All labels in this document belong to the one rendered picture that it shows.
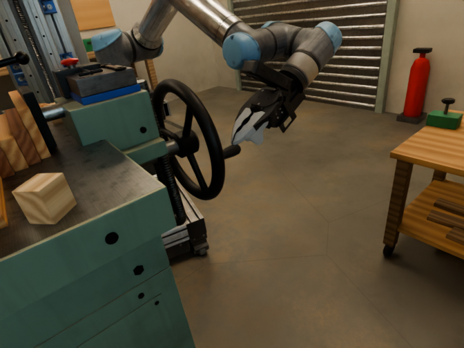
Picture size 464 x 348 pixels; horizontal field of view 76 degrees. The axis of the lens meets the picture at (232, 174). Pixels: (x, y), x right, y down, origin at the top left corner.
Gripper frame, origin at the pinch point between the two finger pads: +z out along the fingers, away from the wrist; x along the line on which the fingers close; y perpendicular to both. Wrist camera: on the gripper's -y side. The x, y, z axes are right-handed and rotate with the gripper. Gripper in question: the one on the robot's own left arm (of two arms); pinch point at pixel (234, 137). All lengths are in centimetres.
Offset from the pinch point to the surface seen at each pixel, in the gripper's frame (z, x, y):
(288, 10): -218, 207, 108
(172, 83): 0.2, 9.4, -13.8
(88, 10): -83, 348, 0
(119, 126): 14.1, 4.4, -17.6
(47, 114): 20.2, 10.2, -25.4
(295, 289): 15, 11, 87
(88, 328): 39.9, -10.6, -6.5
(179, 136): 6.5, 9.8, -4.2
